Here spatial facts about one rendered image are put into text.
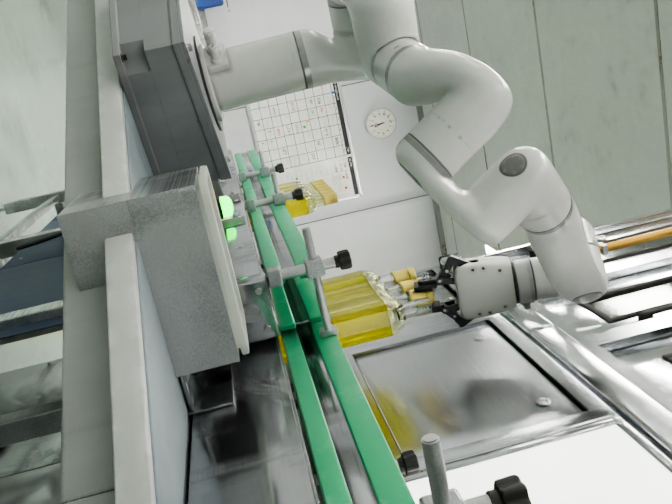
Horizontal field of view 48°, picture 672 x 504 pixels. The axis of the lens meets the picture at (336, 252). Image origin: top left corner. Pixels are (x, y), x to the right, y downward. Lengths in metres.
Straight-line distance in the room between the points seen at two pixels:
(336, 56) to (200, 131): 0.25
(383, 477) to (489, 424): 0.42
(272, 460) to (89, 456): 0.18
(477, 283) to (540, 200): 0.31
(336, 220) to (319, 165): 0.57
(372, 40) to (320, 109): 5.98
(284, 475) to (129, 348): 0.20
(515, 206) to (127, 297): 0.51
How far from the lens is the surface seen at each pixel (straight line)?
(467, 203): 1.01
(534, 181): 1.02
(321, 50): 1.22
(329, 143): 7.13
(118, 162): 0.98
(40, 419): 1.33
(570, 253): 1.15
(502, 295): 1.32
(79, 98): 1.21
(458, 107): 1.00
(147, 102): 1.14
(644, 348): 1.45
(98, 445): 0.77
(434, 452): 0.48
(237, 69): 1.22
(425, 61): 1.03
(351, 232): 7.31
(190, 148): 1.19
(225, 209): 1.48
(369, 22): 1.11
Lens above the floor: 0.88
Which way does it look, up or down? 6 degrees up
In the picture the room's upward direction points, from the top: 76 degrees clockwise
